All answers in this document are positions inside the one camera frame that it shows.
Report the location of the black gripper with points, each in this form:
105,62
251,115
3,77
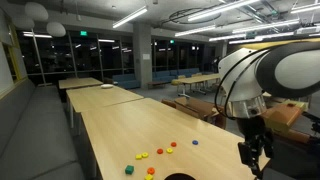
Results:
251,130

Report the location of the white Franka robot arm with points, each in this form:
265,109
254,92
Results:
240,76

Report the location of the black bowl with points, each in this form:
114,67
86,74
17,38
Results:
180,176

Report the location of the brown padded roll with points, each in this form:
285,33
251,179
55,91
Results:
298,136

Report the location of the light wood dining table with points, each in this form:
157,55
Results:
196,79

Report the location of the blue sofa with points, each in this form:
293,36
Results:
166,75
126,81

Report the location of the white linear ceiling light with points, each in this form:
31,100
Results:
223,9
195,30
130,16
266,26

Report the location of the green cube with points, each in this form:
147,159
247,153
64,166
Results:
129,169

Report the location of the green exit sign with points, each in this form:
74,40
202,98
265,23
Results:
172,41
83,33

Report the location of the white paper sign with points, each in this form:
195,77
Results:
146,56

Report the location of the concrete column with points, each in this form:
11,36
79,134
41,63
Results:
142,43

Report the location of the white plate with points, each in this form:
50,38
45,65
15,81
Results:
106,86

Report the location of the grey upholstered bench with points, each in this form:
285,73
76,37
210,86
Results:
33,133

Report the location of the white oval pendant lamp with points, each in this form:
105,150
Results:
36,10
56,29
23,22

